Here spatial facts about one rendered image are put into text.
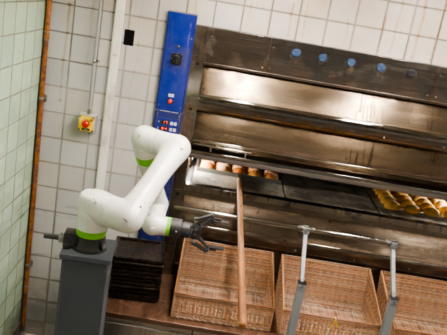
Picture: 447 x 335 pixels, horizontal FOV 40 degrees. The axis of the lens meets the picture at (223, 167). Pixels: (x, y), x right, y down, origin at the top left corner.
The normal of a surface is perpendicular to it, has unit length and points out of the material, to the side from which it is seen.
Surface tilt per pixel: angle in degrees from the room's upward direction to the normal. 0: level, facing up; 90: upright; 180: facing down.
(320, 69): 90
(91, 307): 90
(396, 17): 90
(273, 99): 70
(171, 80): 90
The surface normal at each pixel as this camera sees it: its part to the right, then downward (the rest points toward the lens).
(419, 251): 0.03, -0.07
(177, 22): -0.04, 0.28
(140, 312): 0.16, -0.95
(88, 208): -0.40, 0.16
